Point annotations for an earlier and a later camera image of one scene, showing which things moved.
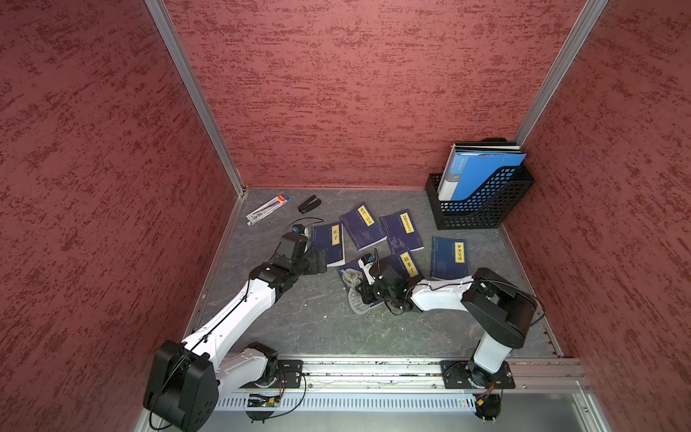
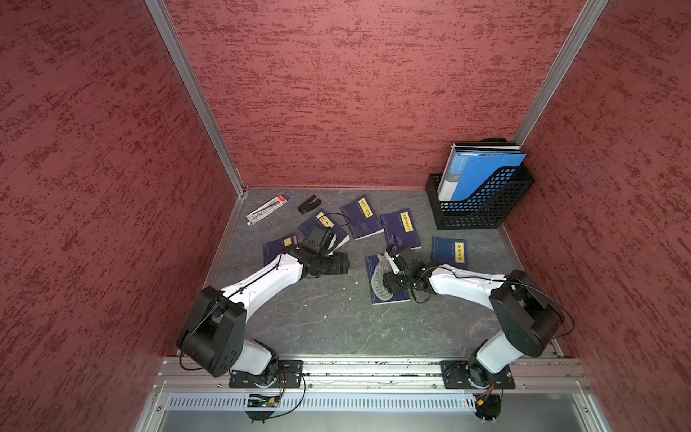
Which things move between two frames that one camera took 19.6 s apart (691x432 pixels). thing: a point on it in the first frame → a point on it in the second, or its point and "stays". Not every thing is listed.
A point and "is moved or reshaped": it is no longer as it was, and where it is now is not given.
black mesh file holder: (487, 206) stays
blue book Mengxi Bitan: (449, 257) stays
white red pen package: (267, 209) stays
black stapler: (309, 205) stays
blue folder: (469, 173) stays
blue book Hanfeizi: (404, 264) is moved or reshaped
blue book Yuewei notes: (401, 232) stays
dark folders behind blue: (489, 145) stays
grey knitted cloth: (354, 277) is moved or reshaped
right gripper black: (364, 292) → (390, 283)
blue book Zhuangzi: (329, 238) is moved or reshaped
